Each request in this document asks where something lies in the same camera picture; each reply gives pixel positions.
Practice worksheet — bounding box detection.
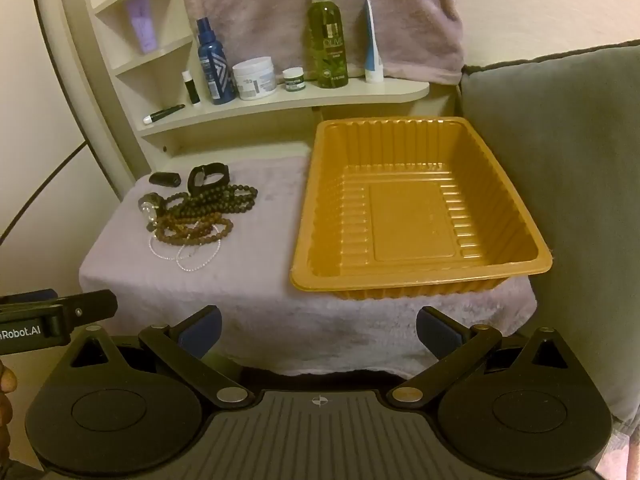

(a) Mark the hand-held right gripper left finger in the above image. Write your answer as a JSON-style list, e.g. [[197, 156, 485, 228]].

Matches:
[[67, 306, 253, 408]]

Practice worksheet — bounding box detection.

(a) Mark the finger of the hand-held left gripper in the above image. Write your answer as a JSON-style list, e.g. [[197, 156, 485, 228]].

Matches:
[[0, 288, 59, 305], [0, 290, 119, 324]]

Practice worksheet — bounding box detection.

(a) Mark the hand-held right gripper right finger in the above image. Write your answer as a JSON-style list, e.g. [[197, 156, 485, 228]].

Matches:
[[392, 306, 573, 406]]

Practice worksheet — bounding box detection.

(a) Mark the white pearl necklace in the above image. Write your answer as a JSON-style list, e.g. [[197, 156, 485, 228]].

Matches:
[[147, 230, 223, 273]]

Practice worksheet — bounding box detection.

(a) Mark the brown bead bracelet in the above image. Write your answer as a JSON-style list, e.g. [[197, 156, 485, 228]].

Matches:
[[154, 212, 235, 247]]

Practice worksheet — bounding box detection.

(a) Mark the orange plastic tray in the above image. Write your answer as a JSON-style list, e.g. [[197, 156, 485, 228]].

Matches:
[[289, 116, 554, 302]]

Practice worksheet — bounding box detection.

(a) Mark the silver wristwatch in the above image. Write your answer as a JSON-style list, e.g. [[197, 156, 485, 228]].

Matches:
[[138, 192, 168, 233]]

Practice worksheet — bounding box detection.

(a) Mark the dark bead necklace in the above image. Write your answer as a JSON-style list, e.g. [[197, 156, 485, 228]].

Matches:
[[160, 182, 258, 225]]

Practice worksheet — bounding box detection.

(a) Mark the person's left hand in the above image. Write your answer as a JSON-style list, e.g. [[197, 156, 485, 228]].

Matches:
[[0, 364, 17, 442]]

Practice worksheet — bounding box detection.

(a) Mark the lavender table towel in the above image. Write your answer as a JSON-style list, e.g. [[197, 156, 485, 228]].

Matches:
[[79, 155, 538, 378]]

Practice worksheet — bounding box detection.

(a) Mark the black smart band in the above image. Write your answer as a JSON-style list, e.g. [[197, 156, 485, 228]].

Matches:
[[187, 163, 232, 196]]

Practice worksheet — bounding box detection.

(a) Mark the grey cushion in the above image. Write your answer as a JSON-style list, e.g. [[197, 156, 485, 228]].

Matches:
[[459, 37, 640, 423]]

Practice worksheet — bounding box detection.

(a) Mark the dark green mascara tube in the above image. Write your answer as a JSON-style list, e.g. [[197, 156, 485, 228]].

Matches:
[[143, 104, 186, 125]]

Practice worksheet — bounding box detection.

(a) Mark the black white lip balm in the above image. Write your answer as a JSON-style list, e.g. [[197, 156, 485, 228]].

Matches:
[[182, 71, 201, 106]]

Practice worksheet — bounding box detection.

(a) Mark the cream shelf unit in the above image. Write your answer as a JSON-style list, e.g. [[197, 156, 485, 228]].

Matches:
[[52, 0, 431, 181]]

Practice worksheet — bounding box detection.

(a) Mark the white cream jar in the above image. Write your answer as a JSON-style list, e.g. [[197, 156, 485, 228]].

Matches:
[[232, 58, 277, 101]]

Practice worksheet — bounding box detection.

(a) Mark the blue spray bottle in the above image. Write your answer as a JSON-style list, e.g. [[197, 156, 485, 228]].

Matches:
[[195, 17, 237, 106]]

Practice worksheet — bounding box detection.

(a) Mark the small green jar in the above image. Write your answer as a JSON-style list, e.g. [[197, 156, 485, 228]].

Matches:
[[282, 67, 307, 93]]

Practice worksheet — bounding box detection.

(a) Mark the purple tube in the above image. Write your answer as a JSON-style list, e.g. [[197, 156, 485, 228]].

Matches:
[[125, 0, 158, 54]]

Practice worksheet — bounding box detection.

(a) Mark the white blue tube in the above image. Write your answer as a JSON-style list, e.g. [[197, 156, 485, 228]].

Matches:
[[363, 0, 385, 84]]

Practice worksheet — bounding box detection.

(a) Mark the green spray bottle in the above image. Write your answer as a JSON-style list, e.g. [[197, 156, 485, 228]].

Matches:
[[307, 0, 348, 89]]

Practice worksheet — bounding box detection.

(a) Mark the mauve hanging towel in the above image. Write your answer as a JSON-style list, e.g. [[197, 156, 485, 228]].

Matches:
[[176, 0, 466, 86]]

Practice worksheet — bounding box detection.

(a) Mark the black wall cable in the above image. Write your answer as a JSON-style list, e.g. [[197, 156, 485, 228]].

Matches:
[[0, 140, 88, 241]]

